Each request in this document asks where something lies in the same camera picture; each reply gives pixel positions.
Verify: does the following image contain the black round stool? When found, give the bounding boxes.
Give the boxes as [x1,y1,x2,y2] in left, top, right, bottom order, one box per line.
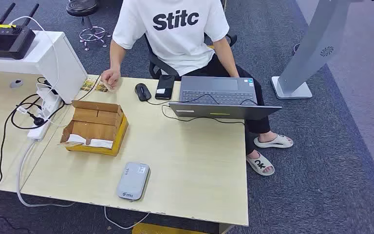
[66,0,112,52]

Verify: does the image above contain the black computer mouse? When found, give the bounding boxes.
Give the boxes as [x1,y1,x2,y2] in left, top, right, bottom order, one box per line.
[134,83,152,102]

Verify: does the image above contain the white room key card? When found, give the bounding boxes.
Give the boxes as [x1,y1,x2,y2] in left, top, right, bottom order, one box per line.
[88,138,114,150]
[66,134,87,145]

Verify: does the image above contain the white cabinet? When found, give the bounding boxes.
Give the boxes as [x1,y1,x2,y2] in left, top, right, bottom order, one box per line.
[0,27,89,105]

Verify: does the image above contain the thin black cable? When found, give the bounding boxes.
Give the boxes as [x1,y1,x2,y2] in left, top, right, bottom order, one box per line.
[63,75,102,105]

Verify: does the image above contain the black remote controller with antennas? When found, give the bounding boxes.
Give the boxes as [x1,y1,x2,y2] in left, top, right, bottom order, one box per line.
[0,2,40,60]

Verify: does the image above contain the black mouse cable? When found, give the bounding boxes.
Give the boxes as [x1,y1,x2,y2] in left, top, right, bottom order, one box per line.
[146,93,220,106]

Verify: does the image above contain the person's right hand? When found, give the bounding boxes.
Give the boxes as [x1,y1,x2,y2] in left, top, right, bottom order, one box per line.
[100,68,121,90]

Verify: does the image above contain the grey power strip cord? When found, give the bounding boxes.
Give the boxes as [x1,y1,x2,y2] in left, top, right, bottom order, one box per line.
[16,141,75,208]

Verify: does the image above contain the white card reader cable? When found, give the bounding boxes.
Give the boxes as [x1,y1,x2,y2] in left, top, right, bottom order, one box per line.
[103,206,150,231]

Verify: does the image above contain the white charging cable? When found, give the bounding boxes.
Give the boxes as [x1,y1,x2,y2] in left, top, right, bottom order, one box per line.
[8,16,60,98]

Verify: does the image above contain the grey kiosk stand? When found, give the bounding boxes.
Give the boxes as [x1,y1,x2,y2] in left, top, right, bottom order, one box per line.
[271,0,374,100]

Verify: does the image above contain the yellow box under desk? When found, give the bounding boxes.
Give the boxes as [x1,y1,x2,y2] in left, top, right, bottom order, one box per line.
[131,223,208,234]

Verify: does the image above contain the open cardboard box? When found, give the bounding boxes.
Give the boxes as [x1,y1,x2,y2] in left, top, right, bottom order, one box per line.
[59,100,129,157]

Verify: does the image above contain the plain white sandal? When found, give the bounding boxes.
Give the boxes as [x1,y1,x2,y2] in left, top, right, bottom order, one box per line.
[254,134,294,149]

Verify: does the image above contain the grey laptop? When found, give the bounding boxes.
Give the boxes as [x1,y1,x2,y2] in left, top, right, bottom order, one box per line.
[168,76,283,121]

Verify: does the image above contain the black smartphone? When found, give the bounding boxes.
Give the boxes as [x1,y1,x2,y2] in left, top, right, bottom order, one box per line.
[154,74,176,100]

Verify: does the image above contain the person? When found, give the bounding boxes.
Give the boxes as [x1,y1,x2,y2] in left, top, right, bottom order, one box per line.
[100,0,294,176]

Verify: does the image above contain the black laptop cable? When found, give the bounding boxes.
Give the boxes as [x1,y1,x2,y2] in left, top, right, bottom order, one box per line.
[161,98,259,125]

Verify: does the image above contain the black office chair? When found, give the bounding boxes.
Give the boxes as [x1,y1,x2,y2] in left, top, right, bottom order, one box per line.
[144,32,238,81]

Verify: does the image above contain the white power strip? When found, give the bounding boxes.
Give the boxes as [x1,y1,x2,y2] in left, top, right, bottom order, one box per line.
[27,88,62,142]

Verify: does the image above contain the white sandal with black print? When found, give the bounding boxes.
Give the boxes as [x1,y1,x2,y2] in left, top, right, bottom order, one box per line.
[246,152,275,176]

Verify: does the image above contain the grey card reader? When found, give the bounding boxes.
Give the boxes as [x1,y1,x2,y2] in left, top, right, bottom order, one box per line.
[116,161,150,201]

